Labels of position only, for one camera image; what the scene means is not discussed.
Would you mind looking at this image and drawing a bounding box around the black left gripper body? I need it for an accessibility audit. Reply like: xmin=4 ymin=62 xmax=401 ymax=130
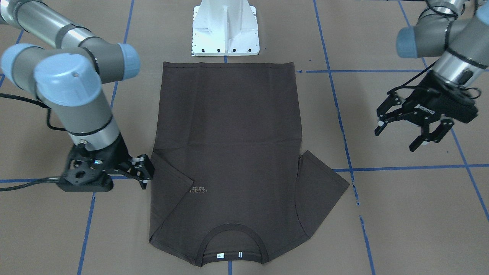
xmin=399 ymin=70 xmax=478 ymax=124

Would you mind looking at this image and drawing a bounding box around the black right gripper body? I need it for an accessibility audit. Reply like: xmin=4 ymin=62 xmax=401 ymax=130
xmin=57 ymin=134 xmax=131 ymax=192

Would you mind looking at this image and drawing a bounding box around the dark brown t-shirt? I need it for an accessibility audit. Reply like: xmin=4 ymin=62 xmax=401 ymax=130
xmin=149 ymin=61 xmax=349 ymax=267

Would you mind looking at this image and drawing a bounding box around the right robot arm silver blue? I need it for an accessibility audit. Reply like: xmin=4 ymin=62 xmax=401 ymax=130
xmin=1 ymin=0 xmax=154 ymax=192

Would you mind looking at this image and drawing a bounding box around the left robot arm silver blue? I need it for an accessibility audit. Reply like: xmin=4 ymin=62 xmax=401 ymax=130
xmin=374 ymin=0 xmax=489 ymax=152

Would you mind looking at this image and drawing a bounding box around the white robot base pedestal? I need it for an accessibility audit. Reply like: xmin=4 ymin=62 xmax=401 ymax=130
xmin=191 ymin=0 xmax=260 ymax=57

